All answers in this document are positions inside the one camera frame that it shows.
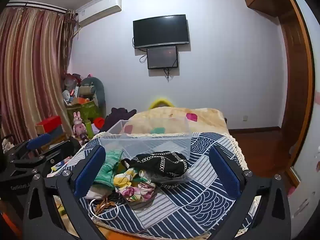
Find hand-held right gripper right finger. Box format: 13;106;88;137
209;145;293;240

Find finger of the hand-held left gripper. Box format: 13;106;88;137
7;133;53;157
11;139;82;173

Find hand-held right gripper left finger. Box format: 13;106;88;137
22;145;107;240

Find green and yellow sponge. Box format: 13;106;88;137
94;149;125;190

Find orange braided cord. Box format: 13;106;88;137
95;197;118;213

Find white cord loop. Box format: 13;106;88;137
89;199;120;222

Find floral hair scrunchie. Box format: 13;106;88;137
114;168;157;202

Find black patterned hair scrunchie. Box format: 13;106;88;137
121;151;191;188

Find clear plastic storage box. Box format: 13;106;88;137
99;116;193;161

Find red box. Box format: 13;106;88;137
35;116;63;133

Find pink rabbit toy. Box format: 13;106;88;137
73;111;87;137

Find green bottle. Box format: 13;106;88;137
85;120;94;138

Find blue white patterned cloth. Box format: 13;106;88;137
62;130;251;236

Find red cloth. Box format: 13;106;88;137
94;117;107;129

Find green cardboard box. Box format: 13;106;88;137
67;101;100;125

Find dark purple garment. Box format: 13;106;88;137
100;107;137;133

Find pile of toys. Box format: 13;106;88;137
62;72;83;105

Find striped red gold curtain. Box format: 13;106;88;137
0;6;76;153

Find beige patchwork blanket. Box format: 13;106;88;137
124;106;228;136

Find yellow curved cushion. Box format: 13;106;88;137
149;97;175;110

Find brown wooden wardrobe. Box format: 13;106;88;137
239;0;315;188

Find curtain rod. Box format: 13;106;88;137
6;1;70;12

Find white air conditioner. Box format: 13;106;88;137
75;0;122;28

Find black monitor cable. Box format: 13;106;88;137
162;67;175;82

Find small black wall monitor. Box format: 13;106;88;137
146;45;179;70

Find black wall television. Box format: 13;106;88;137
132;14;190;49

